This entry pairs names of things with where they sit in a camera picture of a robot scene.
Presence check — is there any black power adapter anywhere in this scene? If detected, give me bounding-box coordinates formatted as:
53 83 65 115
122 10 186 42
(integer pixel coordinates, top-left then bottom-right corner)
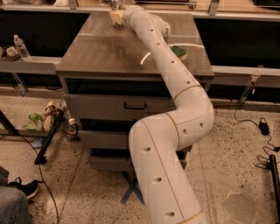
259 117 270 136

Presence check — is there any blue tape cross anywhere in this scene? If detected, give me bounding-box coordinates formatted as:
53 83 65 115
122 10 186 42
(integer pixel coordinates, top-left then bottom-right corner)
120 171 144 205

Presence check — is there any brown snack bag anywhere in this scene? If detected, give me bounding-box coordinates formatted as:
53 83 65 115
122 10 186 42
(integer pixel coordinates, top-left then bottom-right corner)
42 101 58 132

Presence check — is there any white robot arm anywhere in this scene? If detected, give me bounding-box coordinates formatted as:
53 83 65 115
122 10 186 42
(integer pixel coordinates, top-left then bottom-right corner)
110 4 214 224

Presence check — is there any small bowl on shelf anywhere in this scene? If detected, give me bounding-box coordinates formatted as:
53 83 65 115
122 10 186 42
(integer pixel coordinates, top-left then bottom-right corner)
0 45 20 61

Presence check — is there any top grey drawer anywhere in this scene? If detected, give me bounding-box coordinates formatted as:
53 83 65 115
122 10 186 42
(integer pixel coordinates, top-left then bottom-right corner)
64 94 175 121

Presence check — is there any blue jeans leg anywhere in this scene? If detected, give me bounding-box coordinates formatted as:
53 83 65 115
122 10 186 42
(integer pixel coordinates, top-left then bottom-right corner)
0 166 33 224

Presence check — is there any grey drawer cabinet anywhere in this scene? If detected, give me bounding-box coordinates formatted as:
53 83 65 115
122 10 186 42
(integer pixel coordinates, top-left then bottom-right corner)
55 11 215 173

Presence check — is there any clear plastic water bottle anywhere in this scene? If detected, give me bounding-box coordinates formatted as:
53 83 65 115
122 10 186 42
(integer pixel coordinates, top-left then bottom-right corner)
14 35 31 60

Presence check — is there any black floor cable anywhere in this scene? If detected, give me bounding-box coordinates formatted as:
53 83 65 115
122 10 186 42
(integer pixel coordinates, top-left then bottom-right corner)
11 130 60 224

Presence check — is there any black stand right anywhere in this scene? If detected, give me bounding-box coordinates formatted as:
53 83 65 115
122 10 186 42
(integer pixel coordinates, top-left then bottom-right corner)
269 155 280 224

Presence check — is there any middle grey drawer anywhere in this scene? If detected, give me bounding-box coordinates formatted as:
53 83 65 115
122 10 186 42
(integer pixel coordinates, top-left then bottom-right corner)
79 130 130 150

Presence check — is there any black shoe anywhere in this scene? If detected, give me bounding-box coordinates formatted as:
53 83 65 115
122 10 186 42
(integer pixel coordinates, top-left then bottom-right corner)
8 177 39 200

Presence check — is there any green crumpled bag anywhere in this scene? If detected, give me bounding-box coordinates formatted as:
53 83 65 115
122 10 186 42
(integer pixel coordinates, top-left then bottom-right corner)
23 113 43 131

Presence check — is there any black tripod leg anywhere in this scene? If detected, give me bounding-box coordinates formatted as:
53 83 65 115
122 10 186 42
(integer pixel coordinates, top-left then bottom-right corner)
34 112 63 165

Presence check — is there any green yellow sponge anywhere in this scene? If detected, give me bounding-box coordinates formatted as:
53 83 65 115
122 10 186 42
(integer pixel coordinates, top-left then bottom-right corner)
171 45 187 61

